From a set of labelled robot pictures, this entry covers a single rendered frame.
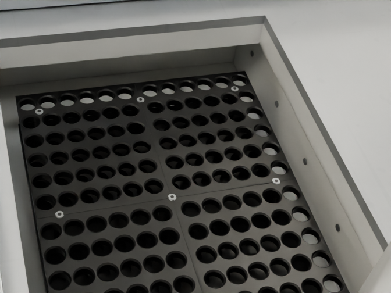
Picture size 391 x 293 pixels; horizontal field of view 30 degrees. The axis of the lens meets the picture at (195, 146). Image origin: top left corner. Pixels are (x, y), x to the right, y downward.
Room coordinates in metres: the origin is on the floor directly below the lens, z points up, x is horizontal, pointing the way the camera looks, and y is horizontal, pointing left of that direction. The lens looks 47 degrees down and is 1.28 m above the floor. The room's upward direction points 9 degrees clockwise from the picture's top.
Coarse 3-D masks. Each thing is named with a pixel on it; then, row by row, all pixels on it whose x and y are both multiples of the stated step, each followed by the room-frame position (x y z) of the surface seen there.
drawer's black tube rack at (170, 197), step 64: (64, 128) 0.34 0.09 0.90; (128, 128) 0.36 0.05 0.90; (192, 128) 0.36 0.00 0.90; (256, 128) 0.38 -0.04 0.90; (64, 192) 0.29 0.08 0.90; (128, 192) 0.32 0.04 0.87; (192, 192) 0.31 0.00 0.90; (256, 192) 0.31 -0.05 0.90; (64, 256) 0.24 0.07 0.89; (128, 256) 0.25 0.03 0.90; (192, 256) 0.26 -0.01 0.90; (256, 256) 0.26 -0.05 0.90; (320, 256) 0.28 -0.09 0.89
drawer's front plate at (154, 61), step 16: (208, 48) 0.51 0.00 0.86; (224, 48) 0.52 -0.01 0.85; (48, 64) 0.45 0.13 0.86; (64, 64) 0.46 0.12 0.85; (80, 64) 0.46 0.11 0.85; (96, 64) 0.47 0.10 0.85; (112, 64) 0.48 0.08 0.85; (128, 64) 0.48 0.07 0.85; (144, 64) 0.49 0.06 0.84; (160, 64) 0.49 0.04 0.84; (176, 64) 0.50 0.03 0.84; (192, 64) 0.50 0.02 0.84; (208, 64) 0.51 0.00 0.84; (0, 80) 0.44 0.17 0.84; (16, 80) 0.44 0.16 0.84; (32, 80) 0.45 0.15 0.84; (48, 80) 0.45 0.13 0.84
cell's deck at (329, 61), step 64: (192, 0) 0.45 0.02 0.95; (256, 0) 0.47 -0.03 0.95; (320, 0) 0.48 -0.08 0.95; (384, 0) 0.49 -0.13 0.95; (0, 64) 0.37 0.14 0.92; (320, 64) 0.40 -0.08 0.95; (384, 64) 0.41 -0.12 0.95; (0, 128) 0.29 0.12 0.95; (320, 128) 0.34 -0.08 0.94; (384, 128) 0.35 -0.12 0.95; (0, 192) 0.25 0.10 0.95; (384, 192) 0.29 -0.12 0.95; (0, 256) 0.21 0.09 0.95
